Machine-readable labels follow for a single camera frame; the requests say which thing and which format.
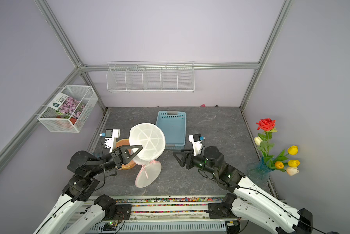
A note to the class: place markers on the red artificial rose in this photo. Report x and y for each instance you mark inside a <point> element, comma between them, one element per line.
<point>266,124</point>

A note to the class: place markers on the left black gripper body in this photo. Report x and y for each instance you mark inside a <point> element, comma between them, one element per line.
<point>118,158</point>

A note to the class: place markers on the teal glass vase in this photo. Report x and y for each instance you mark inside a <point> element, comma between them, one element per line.
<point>259,172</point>

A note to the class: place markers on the yellow tulip middle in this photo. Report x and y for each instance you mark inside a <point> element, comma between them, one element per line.
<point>294,163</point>

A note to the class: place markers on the yellow tulip top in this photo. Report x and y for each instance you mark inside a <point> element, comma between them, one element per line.
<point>293,150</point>

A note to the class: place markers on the purple flower pot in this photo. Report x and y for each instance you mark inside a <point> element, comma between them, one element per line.
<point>71,109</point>

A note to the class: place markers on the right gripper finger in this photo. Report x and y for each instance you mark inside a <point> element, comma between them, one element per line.
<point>181,159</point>
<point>183,151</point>

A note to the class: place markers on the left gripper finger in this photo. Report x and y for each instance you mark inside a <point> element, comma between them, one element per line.
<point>131,147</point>
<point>137,155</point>

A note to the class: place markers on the white wire wall shelf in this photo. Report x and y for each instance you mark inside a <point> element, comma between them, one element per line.
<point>150,76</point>

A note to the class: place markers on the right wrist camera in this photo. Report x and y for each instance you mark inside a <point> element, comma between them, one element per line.
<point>197,143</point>

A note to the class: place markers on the yellow tulip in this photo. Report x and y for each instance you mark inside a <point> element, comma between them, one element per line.
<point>293,150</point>
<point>294,163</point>

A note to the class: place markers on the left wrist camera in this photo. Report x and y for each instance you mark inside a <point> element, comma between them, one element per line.
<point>108,139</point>

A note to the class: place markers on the pink trimmed mesh bag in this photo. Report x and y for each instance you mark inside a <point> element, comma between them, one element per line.
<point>148,174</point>

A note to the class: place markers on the light blue plastic basket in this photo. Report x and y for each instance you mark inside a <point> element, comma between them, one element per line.
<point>173,126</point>

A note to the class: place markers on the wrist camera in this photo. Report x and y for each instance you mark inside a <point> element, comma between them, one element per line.
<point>108,139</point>
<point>197,143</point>

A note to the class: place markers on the orange tulip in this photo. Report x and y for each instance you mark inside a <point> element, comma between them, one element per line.
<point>279,165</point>

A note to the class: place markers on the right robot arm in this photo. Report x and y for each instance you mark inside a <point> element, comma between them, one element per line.
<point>245,199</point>

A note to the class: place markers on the pink white tulip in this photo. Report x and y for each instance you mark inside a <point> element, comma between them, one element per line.
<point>291,171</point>

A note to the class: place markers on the white tulip bud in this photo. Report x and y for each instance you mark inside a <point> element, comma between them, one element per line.
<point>258,140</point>

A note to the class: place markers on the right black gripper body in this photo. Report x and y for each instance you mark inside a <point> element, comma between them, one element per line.
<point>199,162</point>

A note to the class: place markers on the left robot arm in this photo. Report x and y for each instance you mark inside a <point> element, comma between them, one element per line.
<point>81,186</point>

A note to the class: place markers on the white wire side basket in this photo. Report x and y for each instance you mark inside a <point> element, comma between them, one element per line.
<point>82,93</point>

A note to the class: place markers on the white mesh laundry bag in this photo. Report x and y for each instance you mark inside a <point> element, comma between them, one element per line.
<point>152,140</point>

